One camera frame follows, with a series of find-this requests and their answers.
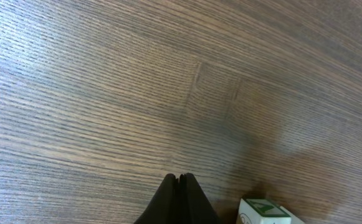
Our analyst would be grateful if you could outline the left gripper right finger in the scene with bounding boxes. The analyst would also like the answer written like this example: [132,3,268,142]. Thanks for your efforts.
[178,173,221,224]

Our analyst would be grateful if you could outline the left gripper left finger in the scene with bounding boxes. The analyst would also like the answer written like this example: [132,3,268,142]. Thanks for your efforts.
[134,174,179,224]

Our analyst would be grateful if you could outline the plain white block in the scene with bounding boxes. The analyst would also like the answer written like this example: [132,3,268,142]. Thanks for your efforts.
[236,198,305,224]

